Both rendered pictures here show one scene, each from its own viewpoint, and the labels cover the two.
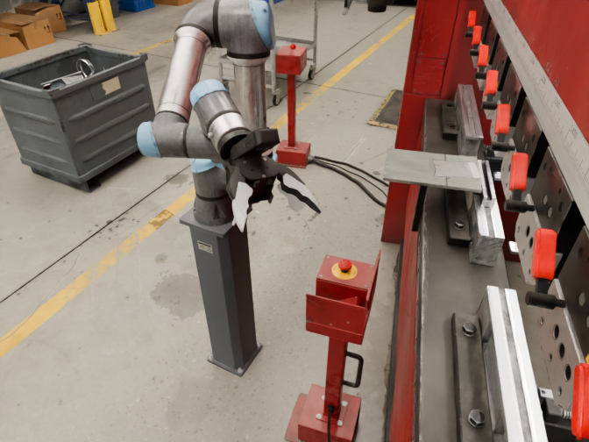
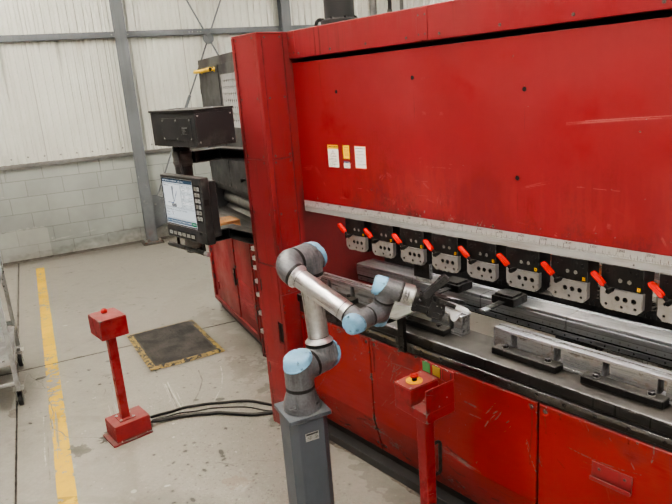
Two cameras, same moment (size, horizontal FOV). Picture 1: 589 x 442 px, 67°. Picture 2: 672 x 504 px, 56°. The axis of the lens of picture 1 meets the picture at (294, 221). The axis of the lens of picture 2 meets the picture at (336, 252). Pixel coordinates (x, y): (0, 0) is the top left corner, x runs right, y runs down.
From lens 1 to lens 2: 2.02 m
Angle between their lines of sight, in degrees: 51
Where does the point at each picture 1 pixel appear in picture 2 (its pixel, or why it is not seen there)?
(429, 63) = not seen: hidden behind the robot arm
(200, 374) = not seen: outside the picture
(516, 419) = (560, 344)
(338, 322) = (442, 401)
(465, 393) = (534, 359)
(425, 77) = not seen: hidden behind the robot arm
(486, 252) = (465, 325)
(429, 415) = (535, 374)
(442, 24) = (293, 240)
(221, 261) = (325, 441)
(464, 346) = (512, 351)
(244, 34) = (318, 261)
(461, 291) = (477, 345)
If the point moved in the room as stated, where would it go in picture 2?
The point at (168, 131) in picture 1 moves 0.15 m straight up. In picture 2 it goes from (365, 312) to (363, 271)
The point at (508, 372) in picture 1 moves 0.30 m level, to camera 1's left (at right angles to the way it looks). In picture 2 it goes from (540, 338) to (511, 367)
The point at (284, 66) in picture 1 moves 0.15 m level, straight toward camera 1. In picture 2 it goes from (111, 330) to (127, 334)
